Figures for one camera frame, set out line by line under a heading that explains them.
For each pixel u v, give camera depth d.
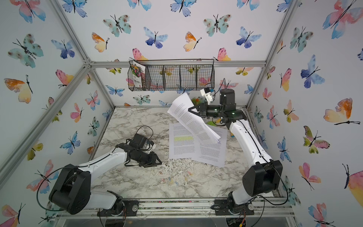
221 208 0.73
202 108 0.65
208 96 0.67
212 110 0.64
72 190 0.42
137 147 0.72
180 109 0.73
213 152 0.94
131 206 0.74
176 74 0.98
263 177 0.42
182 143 0.99
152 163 0.74
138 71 0.87
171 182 0.83
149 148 0.76
